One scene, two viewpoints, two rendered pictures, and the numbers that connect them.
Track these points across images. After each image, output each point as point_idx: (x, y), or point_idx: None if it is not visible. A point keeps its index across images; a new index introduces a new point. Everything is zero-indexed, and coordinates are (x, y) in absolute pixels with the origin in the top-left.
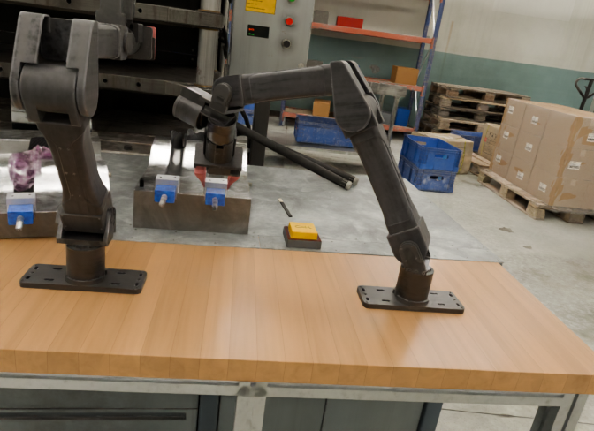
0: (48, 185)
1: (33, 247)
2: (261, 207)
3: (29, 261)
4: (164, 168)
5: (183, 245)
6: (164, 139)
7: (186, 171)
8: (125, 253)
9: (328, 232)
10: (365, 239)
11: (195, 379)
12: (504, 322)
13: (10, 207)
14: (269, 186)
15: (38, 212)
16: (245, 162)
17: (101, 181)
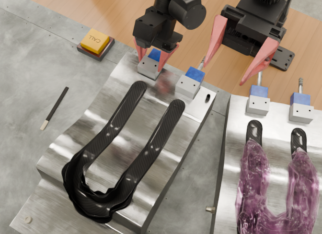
0: (279, 150)
1: (285, 99)
2: (76, 117)
3: (288, 81)
4: (161, 155)
5: (185, 71)
6: (140, 200)
7: (143, 140)
8: (228, 72)
9: (61, 52)
10: (42, 32)
11: None
12: None
13: (308, 101)
14: (19, 171)
15: (287, 104)
16: (71, 127)
17: None
